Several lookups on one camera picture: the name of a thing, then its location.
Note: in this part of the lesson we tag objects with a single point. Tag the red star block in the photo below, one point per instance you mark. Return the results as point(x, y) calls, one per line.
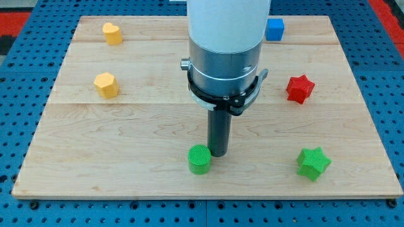
point(299, 89)

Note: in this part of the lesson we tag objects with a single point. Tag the blue cube block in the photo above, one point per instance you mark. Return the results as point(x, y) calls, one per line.
point(274, 29)

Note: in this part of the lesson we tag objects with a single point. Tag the blue perforated table mat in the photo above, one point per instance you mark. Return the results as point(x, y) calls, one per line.
point(30, 62)

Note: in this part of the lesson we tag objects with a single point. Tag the green star block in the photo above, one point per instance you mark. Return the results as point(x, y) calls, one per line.
point(312, 163)

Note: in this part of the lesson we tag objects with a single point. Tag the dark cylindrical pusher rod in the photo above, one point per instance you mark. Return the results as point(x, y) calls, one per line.
point(219, 123)

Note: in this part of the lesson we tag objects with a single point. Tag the green cylinder block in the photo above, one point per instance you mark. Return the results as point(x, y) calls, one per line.
point(199, 159)

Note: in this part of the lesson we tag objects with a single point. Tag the yellow hexagon block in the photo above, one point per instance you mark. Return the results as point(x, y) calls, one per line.
point(106, 85)

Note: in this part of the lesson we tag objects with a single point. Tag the wooden board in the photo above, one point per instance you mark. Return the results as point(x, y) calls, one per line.
point(134, 146)

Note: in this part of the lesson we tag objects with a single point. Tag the yellow heart block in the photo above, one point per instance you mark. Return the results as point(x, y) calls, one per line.
point(112, 34)

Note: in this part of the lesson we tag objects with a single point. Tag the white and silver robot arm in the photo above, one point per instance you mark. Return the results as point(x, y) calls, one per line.
point(225, 38)

